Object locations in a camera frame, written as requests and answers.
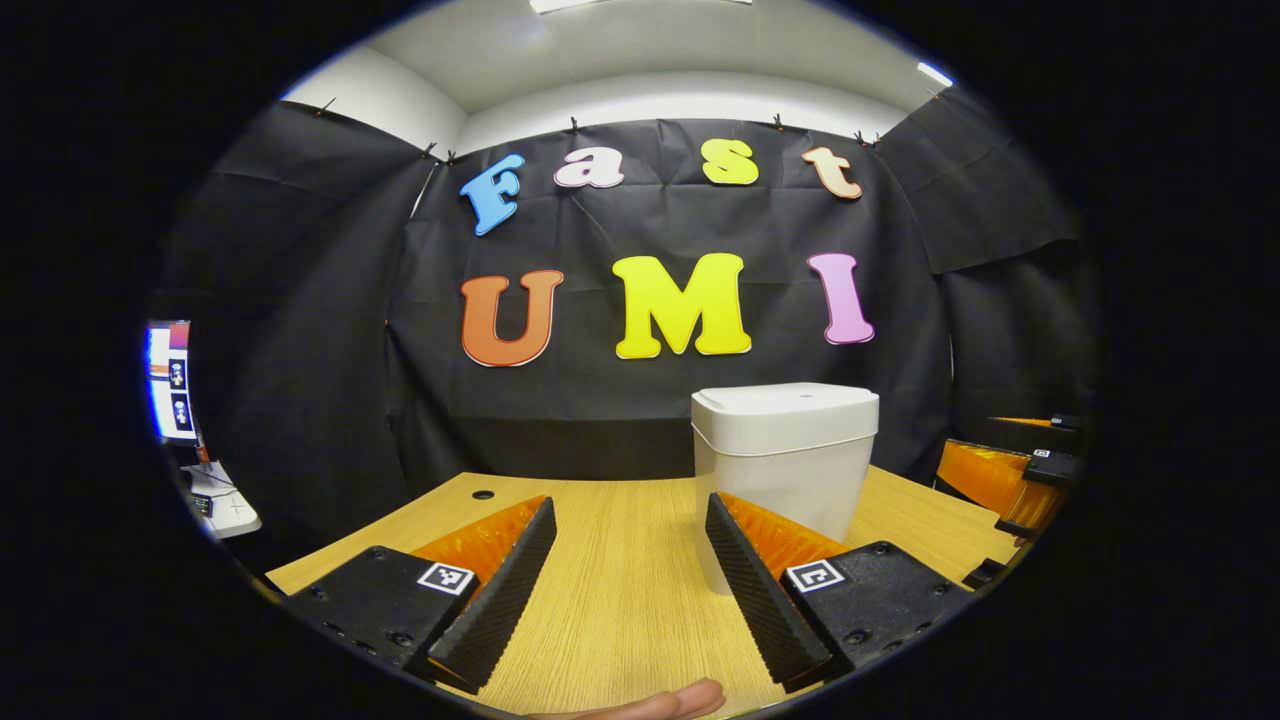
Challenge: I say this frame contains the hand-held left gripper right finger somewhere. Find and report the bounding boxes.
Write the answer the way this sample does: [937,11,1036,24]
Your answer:
[705,490,977,696]

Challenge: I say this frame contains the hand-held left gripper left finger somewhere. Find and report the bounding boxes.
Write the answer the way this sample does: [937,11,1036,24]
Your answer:
[285,495,558,696]

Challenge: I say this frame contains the white desktop garbage bin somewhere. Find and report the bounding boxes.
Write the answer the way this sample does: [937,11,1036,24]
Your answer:
[690,383,881,598]

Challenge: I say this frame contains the wooden desktop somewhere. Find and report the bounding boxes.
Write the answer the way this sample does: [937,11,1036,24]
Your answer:
[265,465,1021,720]

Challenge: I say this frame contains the black backdrop cloth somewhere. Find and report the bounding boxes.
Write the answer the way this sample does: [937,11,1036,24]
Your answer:
[165,85,1096,551]

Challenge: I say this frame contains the computer monitor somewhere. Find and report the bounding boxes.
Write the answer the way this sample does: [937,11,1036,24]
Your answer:
[147,320,201,446]

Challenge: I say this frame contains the large ceiling light panel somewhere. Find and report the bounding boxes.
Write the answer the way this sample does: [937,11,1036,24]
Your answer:
[530,0,753,15]

